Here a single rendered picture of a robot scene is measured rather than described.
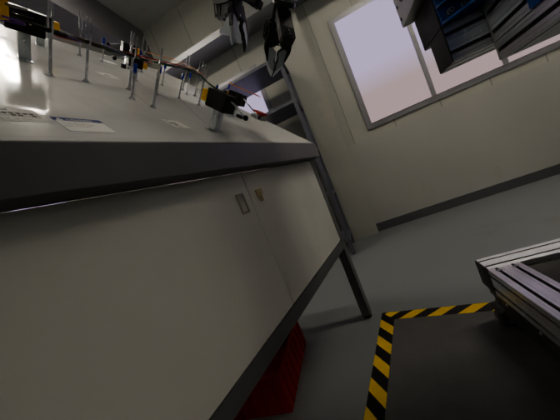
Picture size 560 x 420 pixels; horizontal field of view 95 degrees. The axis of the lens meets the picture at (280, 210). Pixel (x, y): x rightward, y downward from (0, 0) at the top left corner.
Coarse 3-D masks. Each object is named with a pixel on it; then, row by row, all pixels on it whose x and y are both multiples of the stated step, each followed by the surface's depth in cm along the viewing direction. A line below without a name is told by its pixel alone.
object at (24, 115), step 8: (0, 112) 34; (8, 112) 35; (16, 112) 36; (24, 112) 37; (32, 112) 38; (8, 120) 33; (16, 120) 34; (24, 120) 35; (32, 120) 36; (40, 120) 36
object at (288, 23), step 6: (276, 12) 77; (282, 12) 76; (288, 12) 77; (276, 18) 77; (282, 18) 76; (288, 18) 76; (282, 24) 75; (288, 24) 76; (282, 30) 74; (288, 30) 74; (282, 36) 74; (288, 36) 74; (294, 36) 75; (282, 42) 75; (288, 42) 76
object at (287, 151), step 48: (0, 144) 28; (48, 144) 31; (96, 144) 36; (144, 144) 43; (192, 144) 52; (240, 144) 66; (288, 144) 93; (0, 192) 27; (48, 192) 30; (96, 192) 37
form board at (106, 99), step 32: (0, 32) 78; (0, 64) 52; (32, 64) 60; (64, 64) 72; (96, 64) 90; (0, 96) 39; (32, 96) 43; (64, 96) 49; (96, 96) 57; (128, 96) 68; (160, 96) 83; (192, 96) 109; (0, 128) 31; (32, 128) 34; (64, 128) 37; (128, 128) 47; (160, 128) 53; (192, 128) 63; (224, 128) 76; (256, 128) 96
